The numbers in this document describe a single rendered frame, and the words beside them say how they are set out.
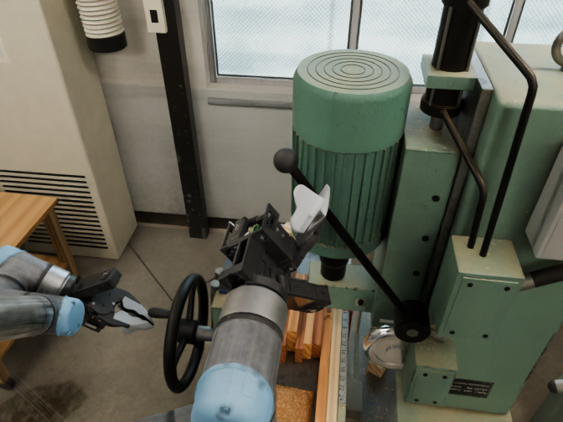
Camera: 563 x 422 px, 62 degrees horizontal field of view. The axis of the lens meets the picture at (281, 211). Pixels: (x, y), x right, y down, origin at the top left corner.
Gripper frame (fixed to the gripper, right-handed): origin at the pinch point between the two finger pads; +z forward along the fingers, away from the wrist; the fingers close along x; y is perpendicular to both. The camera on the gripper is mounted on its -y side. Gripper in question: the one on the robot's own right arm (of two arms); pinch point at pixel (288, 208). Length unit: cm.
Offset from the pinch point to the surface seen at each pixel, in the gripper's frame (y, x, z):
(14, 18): 62, 97, 107
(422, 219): -16.0, -14.3, 5.3
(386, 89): 6.3, -20.3, 6.3
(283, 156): 9.1, -6.3, -2.9
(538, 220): -18.6, -29.5, -1.3
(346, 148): 2.7, -11.7, 3.5
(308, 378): -37.3, 22.2, -1.8
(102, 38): 38, 82, 118
